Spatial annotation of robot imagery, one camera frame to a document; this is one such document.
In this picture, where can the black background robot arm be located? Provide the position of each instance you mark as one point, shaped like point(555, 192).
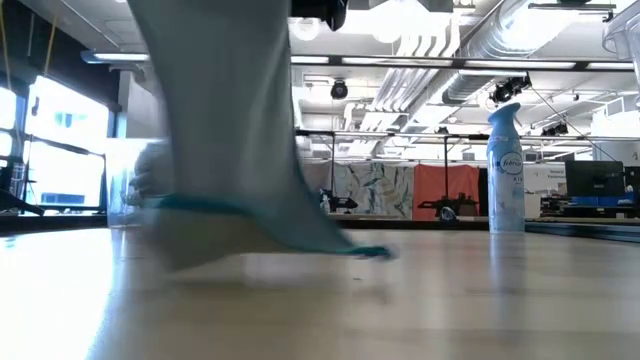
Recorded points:
point(445, 205)
point(340, 202)

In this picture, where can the patterned cloth curtain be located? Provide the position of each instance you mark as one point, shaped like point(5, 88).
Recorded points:
point(380, 187)

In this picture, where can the black computer monitor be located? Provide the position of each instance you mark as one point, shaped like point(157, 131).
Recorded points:
point(595, 177)

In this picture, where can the overhead light bar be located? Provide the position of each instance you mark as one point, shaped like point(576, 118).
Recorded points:
point(400, 61)

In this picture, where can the black round ceiling camera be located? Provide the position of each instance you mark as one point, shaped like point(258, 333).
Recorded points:
point(339, 90)

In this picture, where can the red cloth curtain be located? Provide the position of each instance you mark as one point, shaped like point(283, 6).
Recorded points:
point(445, 182)

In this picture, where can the grey plush microfiber towel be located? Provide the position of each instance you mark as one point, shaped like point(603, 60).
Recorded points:
point(150, 172)

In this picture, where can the blue air freshener spray bottle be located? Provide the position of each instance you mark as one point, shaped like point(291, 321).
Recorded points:
point(505, 200)

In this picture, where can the light blue towel teal trim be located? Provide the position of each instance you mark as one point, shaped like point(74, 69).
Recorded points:
point(225, 125)

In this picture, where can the silver ventilation duct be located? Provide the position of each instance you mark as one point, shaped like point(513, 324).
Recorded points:
point(500, 35)

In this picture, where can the clear plastic bin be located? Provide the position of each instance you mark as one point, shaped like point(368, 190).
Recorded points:
point(117, 175)
point(620, 35)

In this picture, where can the black track spotlight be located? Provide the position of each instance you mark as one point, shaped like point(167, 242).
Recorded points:
point(507, 90)
point(555, 129)

